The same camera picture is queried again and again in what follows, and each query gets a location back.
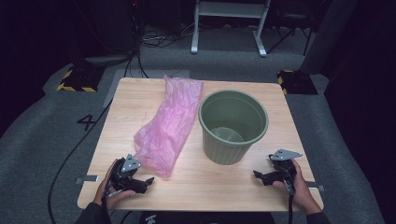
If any person's dark clothing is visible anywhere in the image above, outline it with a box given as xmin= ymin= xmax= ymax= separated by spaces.
xmin=138 ymin=211 xmax=276 ymax=224

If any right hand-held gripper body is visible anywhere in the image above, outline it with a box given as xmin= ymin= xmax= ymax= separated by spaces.
xmin=268 ymin=148 xmax=304 ymax=189

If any hand-held gripper cable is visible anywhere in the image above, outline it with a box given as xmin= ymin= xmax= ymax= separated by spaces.
xmin=285 ymin=174 xmax=296 ymax=224
xmin=102 ymin=181 xmax=134 ymax=224

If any black yellow striped base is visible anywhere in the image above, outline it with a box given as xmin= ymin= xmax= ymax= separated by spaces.
xmin=56 ymin=63 xmax=106 ymax=93
xmin=276 ymin=69 xmax=319 ymax=96

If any grey pillar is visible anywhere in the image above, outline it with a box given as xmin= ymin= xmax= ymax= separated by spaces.
xmin=300 ymin=0 xmax=359 ymax=75

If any person's left hand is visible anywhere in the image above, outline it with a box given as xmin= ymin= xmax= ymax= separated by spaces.
xmin=92 ymin=158 xmax=137 ymax=211

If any grey tape piece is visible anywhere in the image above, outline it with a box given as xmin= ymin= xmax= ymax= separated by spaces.
xmin=75 ymin=175 xmax=100 ymax=185
xmin=306 ymin=181 xmax=325 ymax=192

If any black stand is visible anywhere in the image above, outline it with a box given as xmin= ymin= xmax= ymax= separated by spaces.
xmin=266 ymin=0 xmax=316 ymax=57

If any left hand-held gripper cable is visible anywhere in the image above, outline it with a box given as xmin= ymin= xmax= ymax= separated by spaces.
xmin=102 ymin=181 xmax=134 ymax=224

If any right hand-held gripper cable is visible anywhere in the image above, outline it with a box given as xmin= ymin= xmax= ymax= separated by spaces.
xmin=285 ymin=174 xmax=296 ymax=224

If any person's right hand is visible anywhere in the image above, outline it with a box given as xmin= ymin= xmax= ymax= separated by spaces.
xmin=272 ymin=159 xmax=322 ymax=216

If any bundle of black cables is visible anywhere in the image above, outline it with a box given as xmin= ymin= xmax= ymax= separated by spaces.
xmin=122 ymin=0 xmax=197 ymax=78

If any long black floor cable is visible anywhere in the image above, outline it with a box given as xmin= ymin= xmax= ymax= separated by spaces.
xmin=46 ymin=98 xmax=114 ymax=224

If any pink plastic bag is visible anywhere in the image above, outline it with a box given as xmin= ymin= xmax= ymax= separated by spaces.
xmin=134 ymin=74 xmax=205 ymax=179

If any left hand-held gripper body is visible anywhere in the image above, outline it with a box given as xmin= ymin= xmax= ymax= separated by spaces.
xmin=106 ymin=153 xmax=146 ymax=194

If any white metal stand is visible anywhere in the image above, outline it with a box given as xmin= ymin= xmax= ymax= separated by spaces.
xmin=191 ymin=0 xmax=272 ymax=59

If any green plastic bin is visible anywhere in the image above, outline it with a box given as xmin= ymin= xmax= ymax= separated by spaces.
xmin=198 ymin=89 xmax=270 ymax=166

